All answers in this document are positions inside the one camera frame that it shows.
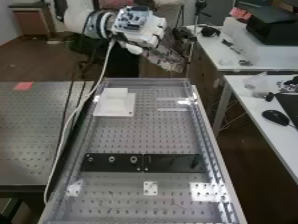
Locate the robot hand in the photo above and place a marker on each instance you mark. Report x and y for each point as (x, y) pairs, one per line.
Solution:
(141, 30)

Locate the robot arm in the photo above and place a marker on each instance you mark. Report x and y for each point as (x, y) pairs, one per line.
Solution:
(98, 23)

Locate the black tripod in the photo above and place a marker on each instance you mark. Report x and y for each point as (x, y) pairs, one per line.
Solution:
(200, 15)

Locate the small white box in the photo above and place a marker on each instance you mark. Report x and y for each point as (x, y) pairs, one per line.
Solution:
(114, 104)

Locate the wooden cabinet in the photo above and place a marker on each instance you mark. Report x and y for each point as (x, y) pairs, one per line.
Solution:
(32, 20)

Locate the white desk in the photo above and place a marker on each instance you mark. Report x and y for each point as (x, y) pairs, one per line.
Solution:
(261, 110)
(261, 56)

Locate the black printer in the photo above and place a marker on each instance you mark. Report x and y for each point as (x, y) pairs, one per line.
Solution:
(274, 26)

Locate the clear box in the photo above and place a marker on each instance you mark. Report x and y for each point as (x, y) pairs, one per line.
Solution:
(146, 133)

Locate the red tape patch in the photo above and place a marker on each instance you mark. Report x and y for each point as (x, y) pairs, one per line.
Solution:
(23, 86)

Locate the black computer mouse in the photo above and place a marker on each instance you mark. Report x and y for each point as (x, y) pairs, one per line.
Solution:
(275, 117)

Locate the black plate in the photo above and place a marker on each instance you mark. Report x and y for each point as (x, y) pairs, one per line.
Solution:
(120, 163)

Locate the small square metal bracket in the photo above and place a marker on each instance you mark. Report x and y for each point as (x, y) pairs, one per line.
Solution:
(74, 190)
(150, 188)

